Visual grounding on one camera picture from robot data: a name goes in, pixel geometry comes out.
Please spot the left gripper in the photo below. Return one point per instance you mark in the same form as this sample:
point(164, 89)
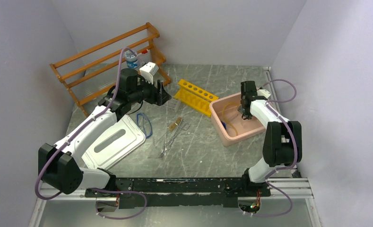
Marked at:
point(159, 96)

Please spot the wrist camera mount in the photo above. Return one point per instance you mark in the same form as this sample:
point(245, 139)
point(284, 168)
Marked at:
point(148, 71)
point(263, 92)

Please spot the blue white jar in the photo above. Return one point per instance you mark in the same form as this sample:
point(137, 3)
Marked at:
point(131, 59)

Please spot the clear plastic tube rack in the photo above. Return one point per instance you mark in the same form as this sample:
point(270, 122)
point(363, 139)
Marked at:
point(173, 105)

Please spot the pink plastic bin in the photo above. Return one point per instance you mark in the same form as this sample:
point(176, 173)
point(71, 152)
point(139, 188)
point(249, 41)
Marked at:
point(228, 137)

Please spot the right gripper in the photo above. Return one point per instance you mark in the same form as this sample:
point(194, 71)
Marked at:
point(246, 114)

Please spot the white metal tray lid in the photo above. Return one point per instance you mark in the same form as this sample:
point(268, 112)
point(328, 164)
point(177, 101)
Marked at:
point(114, 144)

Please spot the tan rubber tubing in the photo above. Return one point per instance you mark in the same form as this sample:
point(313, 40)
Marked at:
point(226, 118)

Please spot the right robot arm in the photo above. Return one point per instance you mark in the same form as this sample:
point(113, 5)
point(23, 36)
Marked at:
point(282, 147)

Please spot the yellow test tube rack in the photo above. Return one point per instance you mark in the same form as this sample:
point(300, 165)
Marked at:
point(195, 97)

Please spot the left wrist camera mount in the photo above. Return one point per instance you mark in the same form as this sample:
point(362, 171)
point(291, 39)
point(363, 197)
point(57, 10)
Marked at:
point(148, 71)

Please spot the orange wooden shelf rack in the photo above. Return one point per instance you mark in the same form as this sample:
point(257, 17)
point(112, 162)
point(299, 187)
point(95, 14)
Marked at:
point(147, 42)

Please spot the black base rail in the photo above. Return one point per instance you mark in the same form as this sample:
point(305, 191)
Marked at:
point(172, 192)

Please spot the blue safety goggles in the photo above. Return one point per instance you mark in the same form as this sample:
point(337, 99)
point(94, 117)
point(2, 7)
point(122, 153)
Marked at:
point(144, 124)

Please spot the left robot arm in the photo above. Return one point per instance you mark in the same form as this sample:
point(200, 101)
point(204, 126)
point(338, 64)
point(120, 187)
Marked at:
point(57, 163)

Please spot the white plastic packet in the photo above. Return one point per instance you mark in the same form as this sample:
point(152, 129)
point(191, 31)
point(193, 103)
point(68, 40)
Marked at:
point(244, 126)

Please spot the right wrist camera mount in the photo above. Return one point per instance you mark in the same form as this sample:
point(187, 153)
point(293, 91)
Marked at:
point(263, 92)

